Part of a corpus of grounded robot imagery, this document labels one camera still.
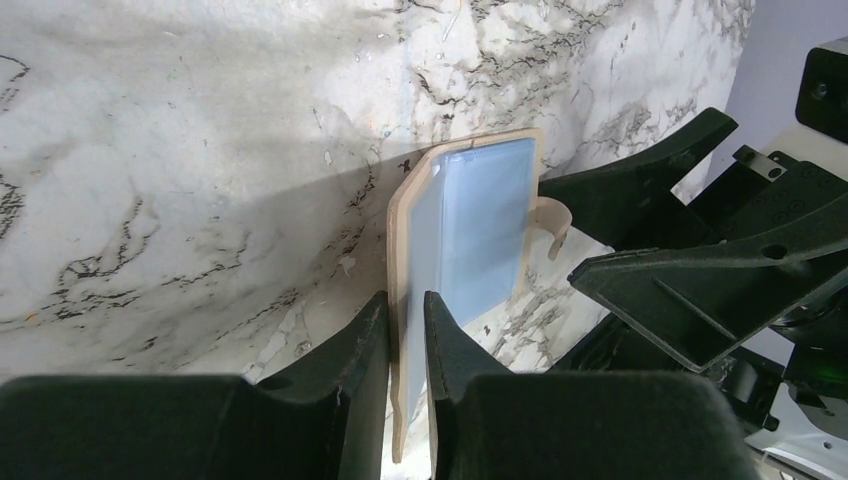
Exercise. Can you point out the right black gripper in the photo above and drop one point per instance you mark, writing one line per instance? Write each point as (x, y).
(745, 285)

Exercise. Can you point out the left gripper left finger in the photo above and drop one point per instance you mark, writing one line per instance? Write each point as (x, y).
(321, 417)

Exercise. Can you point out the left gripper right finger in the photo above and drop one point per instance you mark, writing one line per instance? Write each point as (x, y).
(488, 422)

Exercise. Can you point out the light blue card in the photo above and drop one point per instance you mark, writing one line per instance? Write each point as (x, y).
(477, 232)

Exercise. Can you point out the beige leather card holder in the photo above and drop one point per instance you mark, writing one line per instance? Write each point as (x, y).
(411, 265)

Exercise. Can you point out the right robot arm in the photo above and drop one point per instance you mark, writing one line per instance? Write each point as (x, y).
(808, 437)

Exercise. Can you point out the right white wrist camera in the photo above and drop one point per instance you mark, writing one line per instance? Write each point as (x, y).
(821, 93)

